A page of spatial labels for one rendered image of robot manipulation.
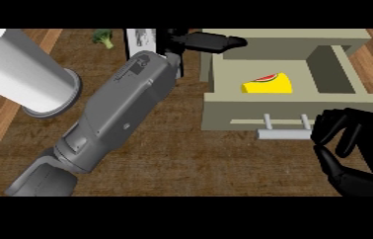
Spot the silver drawer handle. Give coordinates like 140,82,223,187
255,113,314,141

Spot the green broccoli floret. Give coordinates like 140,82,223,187
91,29,116,50

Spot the beige drawer front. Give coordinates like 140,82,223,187
199,92,373,132

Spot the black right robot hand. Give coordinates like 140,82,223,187
310,107,373,198

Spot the beige open drawer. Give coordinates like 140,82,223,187
202,44,371,96

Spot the white cup with grey print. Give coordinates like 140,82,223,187
125,28,159,61

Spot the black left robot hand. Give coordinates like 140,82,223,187
156,28,249,58

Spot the yellow box with watermelon print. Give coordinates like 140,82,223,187
240,72,295,95

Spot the white cylinder with grey rim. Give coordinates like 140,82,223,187
0,28,82,120

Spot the beige cabinet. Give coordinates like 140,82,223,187
199,28,373,83

